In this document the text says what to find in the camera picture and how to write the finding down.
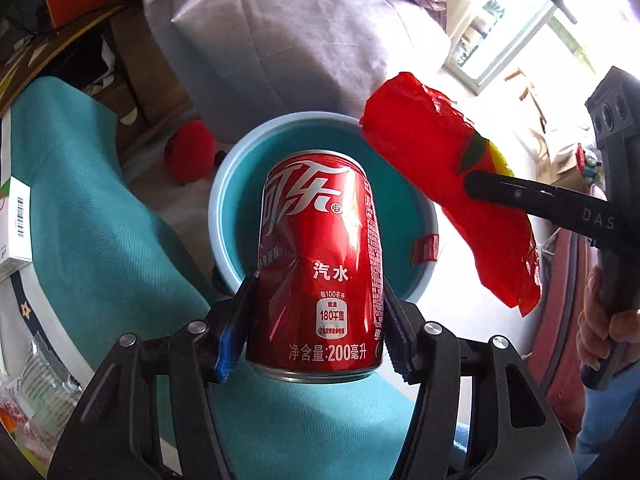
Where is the person's blue jeans leg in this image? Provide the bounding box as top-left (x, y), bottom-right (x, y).
top-left (574, 360), bottom-right (640, 480)

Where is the teal star-striped blanket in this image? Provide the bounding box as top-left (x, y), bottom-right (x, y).
top-left (0, 77), bottom-right (471, 480)

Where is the light blue bowl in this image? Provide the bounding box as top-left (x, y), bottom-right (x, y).
top-left (207, 112), bottom-right (441, 306)

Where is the brown cardboard box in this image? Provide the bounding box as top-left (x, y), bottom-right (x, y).
top-left (107, 10), bottom-right (197, 132)

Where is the red snack wrapper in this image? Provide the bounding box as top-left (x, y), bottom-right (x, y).
top-left (359, 72), bottom-right (543, 318)

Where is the grey cloth cover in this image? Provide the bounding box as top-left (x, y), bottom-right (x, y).
top-left (140, 0), bottom-right (449, 147)

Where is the red plush toy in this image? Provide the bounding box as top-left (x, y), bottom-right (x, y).
top-left (165, 120), bottom-right (217, 187)

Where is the person's right hand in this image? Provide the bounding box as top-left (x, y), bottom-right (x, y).
top-left (577, 265), bottom-right (640, 376)

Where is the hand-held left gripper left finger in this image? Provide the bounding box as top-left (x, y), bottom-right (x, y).
top-left (47, 276), bottom-right (261, 480)

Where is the pink seat cushion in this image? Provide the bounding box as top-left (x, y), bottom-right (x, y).
top-left (530, 232), bottom-right (608, 423)

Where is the white window frame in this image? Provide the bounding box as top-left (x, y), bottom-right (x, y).
top-left (444, 0), bottom-right (603, 95)

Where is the clear plastic snack packet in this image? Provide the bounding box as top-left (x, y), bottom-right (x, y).
top-left (0, 337), bottom-right (85, 468)

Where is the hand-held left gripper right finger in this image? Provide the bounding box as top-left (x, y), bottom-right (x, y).
top-left (380, 286), bottom-right (573, 480)

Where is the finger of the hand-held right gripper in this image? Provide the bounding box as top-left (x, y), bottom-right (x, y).
top-left (464, 170), bottom-right (621, 243)

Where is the white green medicine box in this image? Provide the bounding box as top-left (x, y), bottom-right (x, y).
top-left (0, 177), bottom-right (34, 282)

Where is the red soda can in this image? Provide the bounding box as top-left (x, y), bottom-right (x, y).
top-left (245, 150), bottom-right (388, 386)

